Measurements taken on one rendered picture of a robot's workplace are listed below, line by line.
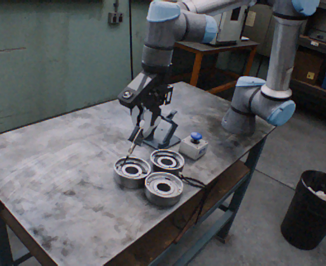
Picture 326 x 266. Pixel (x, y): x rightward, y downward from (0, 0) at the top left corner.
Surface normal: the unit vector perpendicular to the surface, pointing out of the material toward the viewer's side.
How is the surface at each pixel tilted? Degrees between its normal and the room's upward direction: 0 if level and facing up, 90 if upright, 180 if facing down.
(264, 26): 90
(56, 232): 0
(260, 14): 90
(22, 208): 0
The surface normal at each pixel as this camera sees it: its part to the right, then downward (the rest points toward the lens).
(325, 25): -0.62, 0.28
